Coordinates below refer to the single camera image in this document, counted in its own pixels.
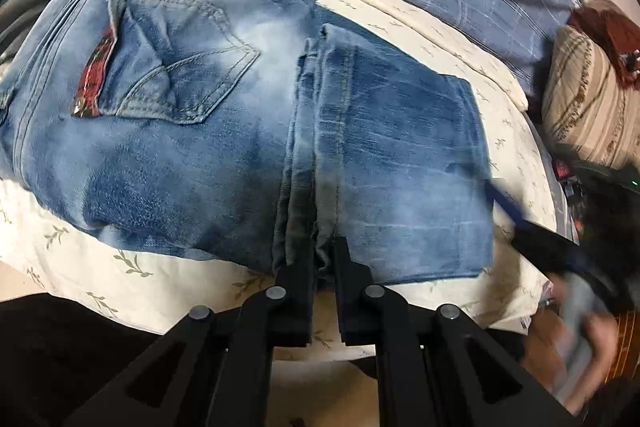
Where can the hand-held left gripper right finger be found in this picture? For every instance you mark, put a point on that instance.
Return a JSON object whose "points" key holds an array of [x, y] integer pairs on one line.
{"points": [[352, 307]]}

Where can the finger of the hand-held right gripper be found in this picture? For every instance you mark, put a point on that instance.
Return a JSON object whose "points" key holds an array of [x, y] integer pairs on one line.
{"points": [[530, 234]]}

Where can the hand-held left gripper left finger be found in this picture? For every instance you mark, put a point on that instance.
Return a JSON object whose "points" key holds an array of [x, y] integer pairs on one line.
{"points": [[295, 307]]}

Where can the blue denim jeans pants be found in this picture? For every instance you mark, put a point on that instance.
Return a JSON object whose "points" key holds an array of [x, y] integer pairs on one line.
{"points": [[175, 157]]}

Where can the person's right hand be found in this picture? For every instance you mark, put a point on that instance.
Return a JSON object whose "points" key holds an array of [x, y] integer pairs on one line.
{"points": [[595, 347]]}

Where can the small red box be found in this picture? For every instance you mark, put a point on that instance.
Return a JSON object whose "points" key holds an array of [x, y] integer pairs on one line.
{"points": [[562, 169]]}

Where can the striped beige pillow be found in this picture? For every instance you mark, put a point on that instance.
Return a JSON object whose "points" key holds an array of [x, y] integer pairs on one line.
{"points": [[585, 107]]}

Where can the reddish-brown cloth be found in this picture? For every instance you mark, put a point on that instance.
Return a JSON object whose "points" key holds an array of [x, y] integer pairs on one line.
{"points": [[607, 37]]}

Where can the cream leaf-print bed sheet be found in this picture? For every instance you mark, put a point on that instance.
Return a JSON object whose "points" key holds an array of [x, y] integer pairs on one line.
{"points": [[425, 32]]}

